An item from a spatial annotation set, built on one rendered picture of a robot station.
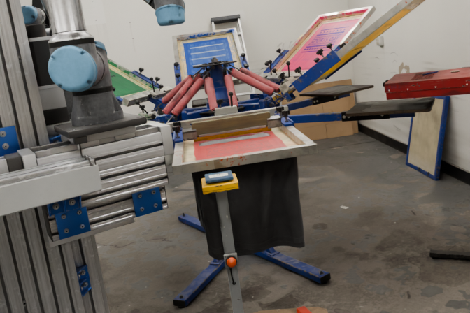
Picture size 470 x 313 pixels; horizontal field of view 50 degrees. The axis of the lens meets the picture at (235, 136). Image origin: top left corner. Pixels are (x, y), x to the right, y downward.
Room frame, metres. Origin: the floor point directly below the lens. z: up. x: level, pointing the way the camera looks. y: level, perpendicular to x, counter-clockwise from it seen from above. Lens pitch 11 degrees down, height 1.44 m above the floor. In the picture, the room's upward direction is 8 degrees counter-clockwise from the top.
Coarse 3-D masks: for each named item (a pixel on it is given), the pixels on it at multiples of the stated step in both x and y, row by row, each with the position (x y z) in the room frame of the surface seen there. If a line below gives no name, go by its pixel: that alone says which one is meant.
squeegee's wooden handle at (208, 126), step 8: (264, 112) 2.54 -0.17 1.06; (208, 120) 2.53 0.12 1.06; (216, 120) 2.52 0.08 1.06; (224, 120) 2.52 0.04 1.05; (232, 120) 2.52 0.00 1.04; (240, 120) 2.53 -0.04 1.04; (248, 120) 2.53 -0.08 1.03; (256, 120) 2.53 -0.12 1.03; (264, 120) 2.54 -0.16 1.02; (192, 128) 2.51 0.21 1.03; (200, 128) 2.51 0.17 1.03; (208, 128) 2.52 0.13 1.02; (216, 128) 2.52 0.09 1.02; (224, 128) 2.52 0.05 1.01; (232, 128) 2.52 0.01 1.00; (240, 128) 2.53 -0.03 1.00
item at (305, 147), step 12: (288, 132) 2.36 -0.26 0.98; (300, 132) 2.24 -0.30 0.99; (180, 144) 2.35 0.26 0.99; (300, 144) 2.10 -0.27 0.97; (312, 144) 1.97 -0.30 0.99; (180, 156) 2.07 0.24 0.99; (228, 156) 1.95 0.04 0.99; (240, 156) 1.94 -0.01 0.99; (252, 156) 1.94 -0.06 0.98; (264, 156) 1.94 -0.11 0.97; (276, 156) 1.95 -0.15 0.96; (288, 156) 1.95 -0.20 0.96; (180, 168) 1.92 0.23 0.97; (192, 168) 1.92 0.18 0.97; (204, 168) 1.93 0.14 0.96; (216, 168) 1.93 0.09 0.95
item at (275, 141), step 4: (260, 132) 2.57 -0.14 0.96; (264, 132) 2.55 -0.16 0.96; (268, 132) 2.54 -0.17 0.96; (272, 132) 2.52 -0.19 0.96; (236, 136) 2.54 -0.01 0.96; (240, 136) 2.53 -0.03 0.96; (268, 136) 2.43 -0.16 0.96; (272, 136) 2.41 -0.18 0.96; (276, 136) 2.40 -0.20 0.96; (236, 140) 2.43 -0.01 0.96; (240, 140) 2.42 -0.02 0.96; (244, 140) 2.40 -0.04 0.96; (272, 140) 2.31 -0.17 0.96; (276, 140) 2.30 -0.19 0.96; (280, 140) 2.29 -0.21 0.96; (272, 144) 2.23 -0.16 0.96; (276, 144) 2.22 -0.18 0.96; (280, 144) 2.21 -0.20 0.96; (284, 144) 2.20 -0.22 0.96
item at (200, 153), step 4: (232, 136) 2.56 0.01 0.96; (204, 140) 2.55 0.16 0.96; (208, 140) 2.53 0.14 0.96; (196, 144) 2.48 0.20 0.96; (212, 144) 2.43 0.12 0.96; (216, 144) 2.41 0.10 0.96; (220, 144) 2.40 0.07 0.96; (224, 144) 2.39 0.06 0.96; (196, 148) 2.38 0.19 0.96; (200, 148) 2.36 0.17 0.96; (204, 148) 2.35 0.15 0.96; (196, 152) 2.28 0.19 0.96; (200, 152) 2.27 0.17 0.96; (204, 152) 2.25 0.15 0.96; (196, 156) 2.19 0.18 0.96; (200, 156) 2.18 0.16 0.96; (204, 156) 2.17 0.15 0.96; (196, 160) 2.12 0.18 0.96
